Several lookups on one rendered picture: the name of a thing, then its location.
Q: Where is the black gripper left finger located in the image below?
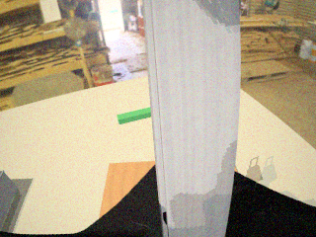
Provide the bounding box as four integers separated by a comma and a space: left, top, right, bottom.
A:
0, 165, 162, 237

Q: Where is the light wooden board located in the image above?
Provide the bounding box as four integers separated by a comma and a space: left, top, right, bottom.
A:
99, 161, 155, 218

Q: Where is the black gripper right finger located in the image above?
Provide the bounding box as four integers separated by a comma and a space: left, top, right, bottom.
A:
225, 171, 316, 237

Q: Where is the grey rectangular tray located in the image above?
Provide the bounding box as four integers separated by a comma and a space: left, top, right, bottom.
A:
0, 170, 19, 229

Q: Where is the green rectangular bar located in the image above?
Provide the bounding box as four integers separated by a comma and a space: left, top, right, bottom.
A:
116, 107, 151, 125

